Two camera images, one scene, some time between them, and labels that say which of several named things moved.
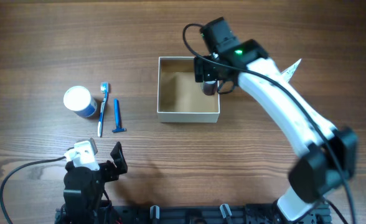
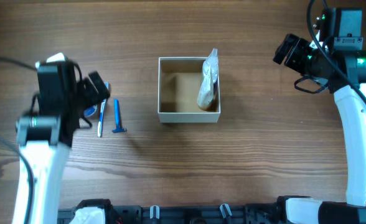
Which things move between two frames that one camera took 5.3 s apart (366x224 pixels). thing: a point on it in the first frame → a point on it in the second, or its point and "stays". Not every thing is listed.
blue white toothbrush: x=104 y=89 stays
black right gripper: x=206 y=70 → x=294 y=51
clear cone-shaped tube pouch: x=287 y=73 → x=210 y=73
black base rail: x=223 y=214 stays
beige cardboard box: x=180 y=98 stays
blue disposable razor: x=117 y=116 stays
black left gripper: x=107 y=171 → x=93 y=90
